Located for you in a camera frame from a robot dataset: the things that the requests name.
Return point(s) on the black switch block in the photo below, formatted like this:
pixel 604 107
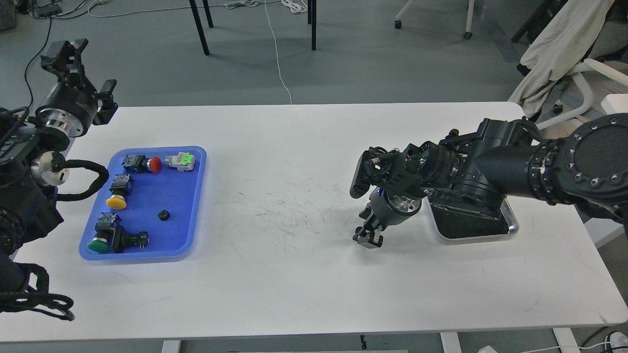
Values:
pixel 122 239

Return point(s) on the beige cloth on chair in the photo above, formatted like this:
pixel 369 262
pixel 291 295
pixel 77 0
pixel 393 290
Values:
pixel 558 48

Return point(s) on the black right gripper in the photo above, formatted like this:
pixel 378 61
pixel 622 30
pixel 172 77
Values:
pixel 384 210

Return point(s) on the red push button switch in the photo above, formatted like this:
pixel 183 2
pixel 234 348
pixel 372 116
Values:
pixel 140 164

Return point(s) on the silver metal tray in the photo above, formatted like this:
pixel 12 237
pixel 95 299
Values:
pixel 456 228

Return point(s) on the green push button switch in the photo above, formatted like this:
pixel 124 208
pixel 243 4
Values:
pixel 106 226

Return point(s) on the black table leg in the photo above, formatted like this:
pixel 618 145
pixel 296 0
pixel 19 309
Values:
pixel 199 27

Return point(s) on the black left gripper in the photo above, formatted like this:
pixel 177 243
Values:
pixel 72 105

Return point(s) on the yellow push button switch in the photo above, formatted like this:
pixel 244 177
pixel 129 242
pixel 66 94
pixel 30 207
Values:
pixel 121 186

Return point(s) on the blue plastic tray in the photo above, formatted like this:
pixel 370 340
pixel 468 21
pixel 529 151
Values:
pixel 177 192

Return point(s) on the grey green switch module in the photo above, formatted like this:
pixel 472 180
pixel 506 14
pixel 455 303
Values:
pixel 182 161

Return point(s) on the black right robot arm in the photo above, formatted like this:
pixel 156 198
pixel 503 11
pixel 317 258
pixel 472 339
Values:
pixel 465 179

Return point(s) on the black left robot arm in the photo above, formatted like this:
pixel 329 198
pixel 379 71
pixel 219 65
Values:
pixel 35 175

